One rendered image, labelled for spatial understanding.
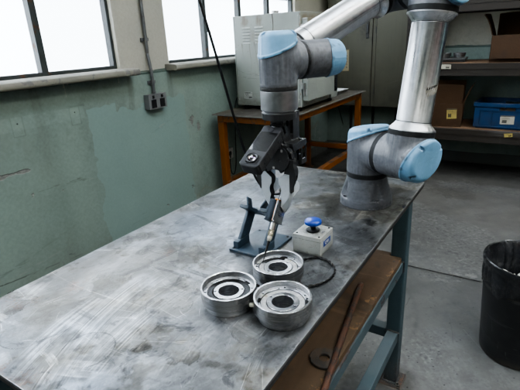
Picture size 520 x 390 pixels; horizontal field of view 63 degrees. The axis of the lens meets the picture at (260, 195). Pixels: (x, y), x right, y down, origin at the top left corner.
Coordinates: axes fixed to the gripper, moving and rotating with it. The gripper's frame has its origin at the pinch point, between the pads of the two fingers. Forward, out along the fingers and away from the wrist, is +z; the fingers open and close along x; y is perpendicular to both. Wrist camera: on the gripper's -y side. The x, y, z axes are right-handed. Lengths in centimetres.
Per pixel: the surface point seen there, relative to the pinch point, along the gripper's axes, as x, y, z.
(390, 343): -12, 54, 69
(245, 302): -5.1, -20.2, 10.5
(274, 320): -12.2, -21.9, 10.6
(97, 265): 35.8, -21.7, 13.2
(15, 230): 158, 17, 46
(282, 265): -3.5, -4.6, 10.9
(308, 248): -4.3, 6.0, 11.8
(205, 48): 166, 178, -29
